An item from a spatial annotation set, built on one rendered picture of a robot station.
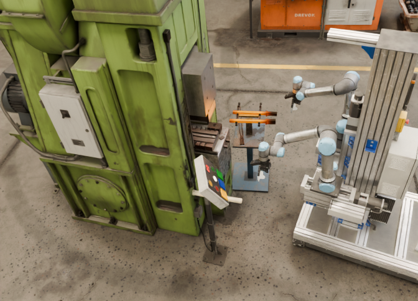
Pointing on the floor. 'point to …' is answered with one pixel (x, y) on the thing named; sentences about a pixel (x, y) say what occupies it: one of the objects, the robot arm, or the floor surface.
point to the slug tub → (408, 8)
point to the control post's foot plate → (216, 255)
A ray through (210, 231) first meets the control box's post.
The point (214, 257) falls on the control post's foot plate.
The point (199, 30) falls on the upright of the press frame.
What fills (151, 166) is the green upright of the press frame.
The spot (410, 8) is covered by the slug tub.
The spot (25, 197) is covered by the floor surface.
